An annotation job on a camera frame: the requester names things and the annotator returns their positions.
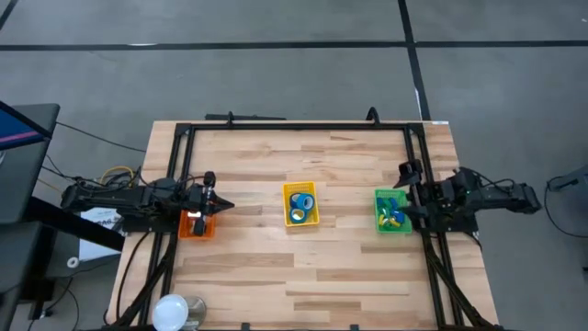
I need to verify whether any metal lamp base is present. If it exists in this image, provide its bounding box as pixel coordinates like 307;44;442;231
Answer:
185;296;208;331

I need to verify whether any orange plastic basket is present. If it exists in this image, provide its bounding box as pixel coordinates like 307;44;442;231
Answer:
177;209;217;240

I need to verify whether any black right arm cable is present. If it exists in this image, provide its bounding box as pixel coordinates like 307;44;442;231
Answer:
472;168;518;190

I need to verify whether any white paper sheet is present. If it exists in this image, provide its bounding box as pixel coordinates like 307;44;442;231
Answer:
78;207;128;262

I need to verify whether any yellow cable coil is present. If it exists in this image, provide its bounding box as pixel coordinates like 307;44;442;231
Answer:
99;165;136;186

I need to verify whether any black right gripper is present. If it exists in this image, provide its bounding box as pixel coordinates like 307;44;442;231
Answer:
392;159;443;223

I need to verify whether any white lamp globe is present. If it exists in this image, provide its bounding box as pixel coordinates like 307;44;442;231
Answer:
152;293;190;331

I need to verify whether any black desk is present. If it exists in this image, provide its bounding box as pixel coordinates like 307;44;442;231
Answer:
0;103;126;331

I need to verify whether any black aluminium table frame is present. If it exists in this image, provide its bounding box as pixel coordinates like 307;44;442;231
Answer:
103;120;506;331

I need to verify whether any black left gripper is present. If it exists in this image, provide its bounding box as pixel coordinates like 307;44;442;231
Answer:
183;170;235;237

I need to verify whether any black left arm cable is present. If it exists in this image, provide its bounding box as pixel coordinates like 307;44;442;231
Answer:
137;165;208;189

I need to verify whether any green plastic basket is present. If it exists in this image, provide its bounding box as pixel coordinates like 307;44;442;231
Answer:
374;188;414;234

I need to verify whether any yellow plastic basket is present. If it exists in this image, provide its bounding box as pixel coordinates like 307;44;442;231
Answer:
280;180;321;229

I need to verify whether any black computer monitor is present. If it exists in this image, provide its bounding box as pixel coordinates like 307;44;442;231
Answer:
0;100;52;151

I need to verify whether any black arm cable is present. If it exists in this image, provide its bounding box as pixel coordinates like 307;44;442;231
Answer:
137;165;208;189
472;168;518;190

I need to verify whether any black floor cable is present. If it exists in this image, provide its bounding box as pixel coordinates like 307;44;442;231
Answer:
54;120;147;153
544;174;588;239

